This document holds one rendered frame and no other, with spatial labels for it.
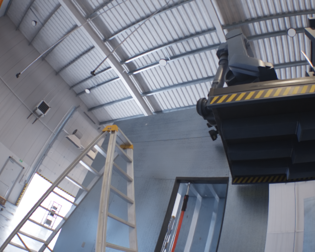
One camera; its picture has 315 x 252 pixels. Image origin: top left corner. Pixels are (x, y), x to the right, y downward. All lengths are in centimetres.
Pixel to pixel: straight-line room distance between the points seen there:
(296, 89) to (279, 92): 8
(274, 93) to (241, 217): 111
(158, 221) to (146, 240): 23
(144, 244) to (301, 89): 177
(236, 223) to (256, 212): 20
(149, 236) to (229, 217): 80
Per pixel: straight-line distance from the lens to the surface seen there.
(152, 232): 187
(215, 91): 91
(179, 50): 785
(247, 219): 163
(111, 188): 140
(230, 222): 164
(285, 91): 85
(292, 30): 673
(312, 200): 556
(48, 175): 1140
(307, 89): 88
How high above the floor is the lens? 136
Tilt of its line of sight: 36 degrees up
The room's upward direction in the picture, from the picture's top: 21 degrees clockwise
